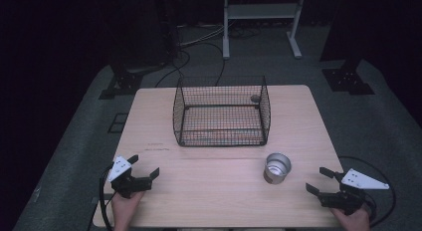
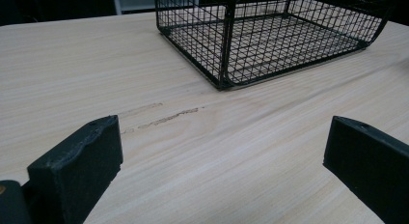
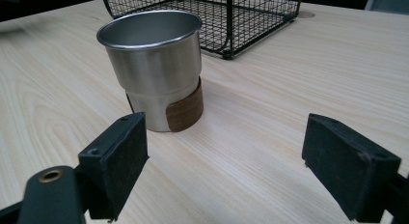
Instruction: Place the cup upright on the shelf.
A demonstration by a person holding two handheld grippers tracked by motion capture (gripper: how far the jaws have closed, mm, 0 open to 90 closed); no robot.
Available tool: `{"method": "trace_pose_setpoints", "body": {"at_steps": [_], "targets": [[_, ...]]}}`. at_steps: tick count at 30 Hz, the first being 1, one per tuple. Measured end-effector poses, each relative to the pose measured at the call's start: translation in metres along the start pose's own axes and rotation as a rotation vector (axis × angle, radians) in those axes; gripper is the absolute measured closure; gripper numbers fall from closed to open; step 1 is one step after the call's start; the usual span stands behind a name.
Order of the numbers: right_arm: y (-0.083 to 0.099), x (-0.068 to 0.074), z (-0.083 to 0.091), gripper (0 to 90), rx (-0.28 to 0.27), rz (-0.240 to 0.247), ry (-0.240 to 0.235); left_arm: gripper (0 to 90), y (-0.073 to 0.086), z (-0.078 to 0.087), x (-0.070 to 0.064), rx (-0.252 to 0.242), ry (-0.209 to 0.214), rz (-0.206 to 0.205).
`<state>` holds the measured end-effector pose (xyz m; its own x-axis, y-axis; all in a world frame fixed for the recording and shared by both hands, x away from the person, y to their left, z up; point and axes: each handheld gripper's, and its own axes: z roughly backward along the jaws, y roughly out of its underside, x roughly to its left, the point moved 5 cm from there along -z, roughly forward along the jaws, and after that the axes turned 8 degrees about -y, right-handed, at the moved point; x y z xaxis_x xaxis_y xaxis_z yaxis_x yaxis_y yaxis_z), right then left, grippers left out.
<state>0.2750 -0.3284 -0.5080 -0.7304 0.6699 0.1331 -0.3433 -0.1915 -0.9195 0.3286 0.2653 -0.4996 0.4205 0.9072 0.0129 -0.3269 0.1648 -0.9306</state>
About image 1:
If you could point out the person's right hand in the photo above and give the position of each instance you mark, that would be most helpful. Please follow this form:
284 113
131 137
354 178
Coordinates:
355 221

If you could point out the black stand base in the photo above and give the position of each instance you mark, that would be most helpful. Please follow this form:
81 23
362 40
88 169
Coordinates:
124 83
346 80

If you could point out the white metal stand frame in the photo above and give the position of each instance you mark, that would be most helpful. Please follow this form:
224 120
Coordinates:
258 11

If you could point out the silver metal cup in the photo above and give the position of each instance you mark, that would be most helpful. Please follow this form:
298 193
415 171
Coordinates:
270 178

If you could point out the small grey round object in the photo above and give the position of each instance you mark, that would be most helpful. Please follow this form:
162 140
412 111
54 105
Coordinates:
255 98

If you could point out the person's left hand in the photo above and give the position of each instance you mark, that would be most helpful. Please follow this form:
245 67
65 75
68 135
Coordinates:
123 209

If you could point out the black rectangular floor frame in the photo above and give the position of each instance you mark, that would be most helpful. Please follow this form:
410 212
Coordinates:
117 123

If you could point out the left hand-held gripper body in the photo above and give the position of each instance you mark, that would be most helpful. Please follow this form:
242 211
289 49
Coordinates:
131 184

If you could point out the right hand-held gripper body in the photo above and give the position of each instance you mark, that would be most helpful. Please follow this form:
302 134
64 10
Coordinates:
346 199

